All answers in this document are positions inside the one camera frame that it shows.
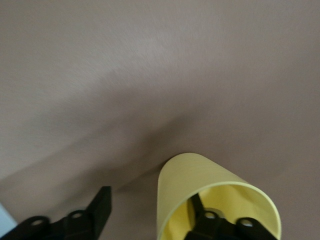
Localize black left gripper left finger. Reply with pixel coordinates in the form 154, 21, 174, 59
6, 185, 113, 240

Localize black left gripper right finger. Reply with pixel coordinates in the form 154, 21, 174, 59
184, 192, 276, 240

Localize yellow cup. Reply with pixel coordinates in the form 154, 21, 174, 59
156, 152, 282, 240

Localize translucent white plastic bin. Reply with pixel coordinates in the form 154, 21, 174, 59
0, 202, 19, 240

